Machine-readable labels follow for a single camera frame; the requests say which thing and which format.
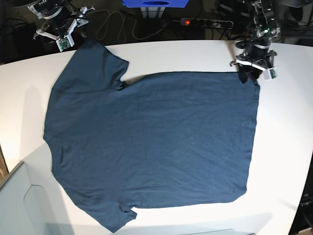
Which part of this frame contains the blue box on stand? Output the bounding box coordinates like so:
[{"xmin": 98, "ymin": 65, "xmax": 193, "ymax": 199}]
[{"xmin": 121, "ymin": 0, "xmax": 189, "ymax": 8}]

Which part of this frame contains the grey cable loop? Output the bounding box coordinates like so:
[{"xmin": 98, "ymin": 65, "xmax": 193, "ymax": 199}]
[{"xmin": 95, "ymin": 9, "xmax": 169, "ymax": 41}]

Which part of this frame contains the grey panel lower left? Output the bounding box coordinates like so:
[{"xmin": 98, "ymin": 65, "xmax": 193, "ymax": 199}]
[{"xmin": 0, "ymin": 162, "xmax": 74, "ymax": 235}]

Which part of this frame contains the dark blue T-shirt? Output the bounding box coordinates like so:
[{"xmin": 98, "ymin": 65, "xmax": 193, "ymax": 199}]
[{"xmin": 44, "ymin": 42, "xmax": 260, "ymax": 233}]

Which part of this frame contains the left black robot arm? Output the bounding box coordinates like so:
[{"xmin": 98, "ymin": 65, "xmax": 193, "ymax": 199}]
[{"xmin": 230, "ymin": 0, "xmax": 281, "ymax": 84}]

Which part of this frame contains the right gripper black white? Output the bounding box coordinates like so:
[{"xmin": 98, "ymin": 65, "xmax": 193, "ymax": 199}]
[{"xmin": 33, "ymin": 6, "xmax": 94, "ymax": 52}]

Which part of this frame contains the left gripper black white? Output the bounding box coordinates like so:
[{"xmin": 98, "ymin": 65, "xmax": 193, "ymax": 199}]
[{"xmin": 230, "ymin": 43, "xmax": 278, "ymax": 84}]

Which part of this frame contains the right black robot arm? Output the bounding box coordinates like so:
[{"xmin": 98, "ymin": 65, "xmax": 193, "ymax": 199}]
[{"xmin": 11, "ymin": 0, "xmax": 95, "ymax": 52}]

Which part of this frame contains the black power strip red switch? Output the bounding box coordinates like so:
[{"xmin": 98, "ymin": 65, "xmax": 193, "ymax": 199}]
[{"xmin": 179, "ymin": 18, "xmax": 234, "ymax": 29}]

